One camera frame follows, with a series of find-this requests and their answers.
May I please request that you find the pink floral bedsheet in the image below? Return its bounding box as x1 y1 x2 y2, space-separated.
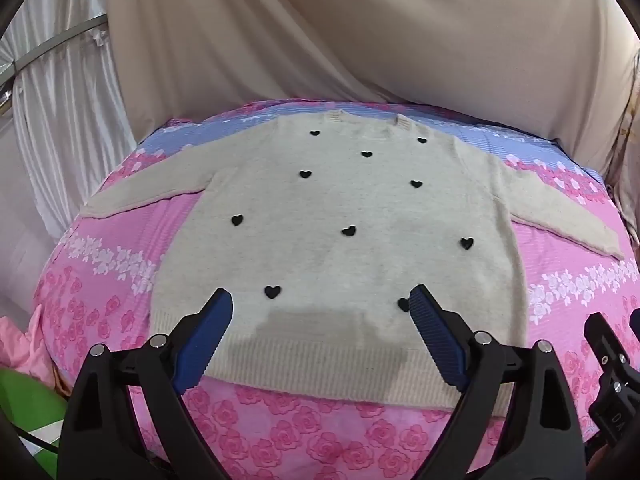
32 97 640 480

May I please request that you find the cream sweater with black hearts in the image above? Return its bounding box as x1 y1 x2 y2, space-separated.
80 110 626 409

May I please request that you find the black cable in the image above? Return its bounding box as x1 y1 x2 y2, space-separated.
10 422 62 457

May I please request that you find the light pink cloth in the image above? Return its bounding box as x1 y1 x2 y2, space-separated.
0 304 68 397

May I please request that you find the white satin curtain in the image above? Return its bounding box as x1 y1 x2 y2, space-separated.
0 0 138 243

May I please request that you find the green plastic object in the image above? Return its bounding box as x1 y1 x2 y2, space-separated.
0 367 68 457

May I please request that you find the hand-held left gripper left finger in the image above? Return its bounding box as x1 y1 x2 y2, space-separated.
59 287 236 480

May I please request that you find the metal rod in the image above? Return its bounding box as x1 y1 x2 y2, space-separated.
10 14 109 74

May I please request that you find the beige backdrop cloth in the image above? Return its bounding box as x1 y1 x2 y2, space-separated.
105 0 640 211

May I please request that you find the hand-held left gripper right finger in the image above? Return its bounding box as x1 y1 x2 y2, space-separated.
407 284 587 480

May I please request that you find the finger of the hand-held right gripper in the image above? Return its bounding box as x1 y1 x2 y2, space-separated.
582 311 640 456

